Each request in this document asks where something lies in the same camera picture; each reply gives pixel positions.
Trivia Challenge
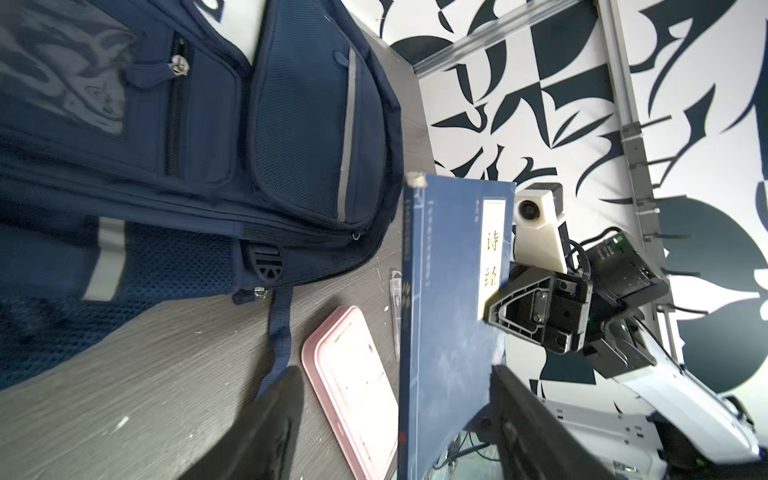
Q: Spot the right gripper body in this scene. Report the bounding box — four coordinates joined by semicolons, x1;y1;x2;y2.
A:
484;230;669;378

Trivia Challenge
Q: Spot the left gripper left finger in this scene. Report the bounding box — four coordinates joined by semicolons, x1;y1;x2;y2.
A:
181;366;304;479

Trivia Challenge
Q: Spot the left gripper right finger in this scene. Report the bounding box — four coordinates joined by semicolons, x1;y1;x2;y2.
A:
489;365;612;480

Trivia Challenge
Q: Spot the dark blue book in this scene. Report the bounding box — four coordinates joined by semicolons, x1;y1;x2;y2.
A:
397;173;516;479

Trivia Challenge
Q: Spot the navy blue student backpack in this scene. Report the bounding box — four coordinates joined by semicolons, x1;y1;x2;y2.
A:
1;1;404;388

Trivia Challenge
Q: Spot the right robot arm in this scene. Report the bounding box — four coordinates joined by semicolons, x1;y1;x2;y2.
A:
483;227;766;470

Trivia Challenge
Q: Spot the pink pencil case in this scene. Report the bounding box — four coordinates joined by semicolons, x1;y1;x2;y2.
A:
301;306;398;479

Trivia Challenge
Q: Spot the clear plastic pen box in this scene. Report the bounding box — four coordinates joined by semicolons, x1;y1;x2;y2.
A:
389;270;402;361

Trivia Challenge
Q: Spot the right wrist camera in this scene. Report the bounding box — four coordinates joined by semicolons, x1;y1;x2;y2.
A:
513;183;570;273

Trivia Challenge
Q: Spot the wall hook rack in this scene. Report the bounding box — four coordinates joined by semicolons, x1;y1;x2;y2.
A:
620;113;709;319

